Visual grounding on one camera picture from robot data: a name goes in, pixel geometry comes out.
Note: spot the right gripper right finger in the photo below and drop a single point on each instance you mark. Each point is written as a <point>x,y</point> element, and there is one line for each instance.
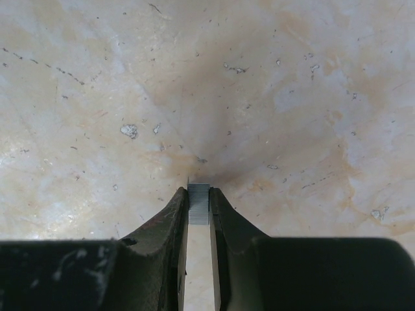
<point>254,271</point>

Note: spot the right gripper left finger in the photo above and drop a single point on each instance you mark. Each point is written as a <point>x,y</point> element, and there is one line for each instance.
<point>144,270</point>

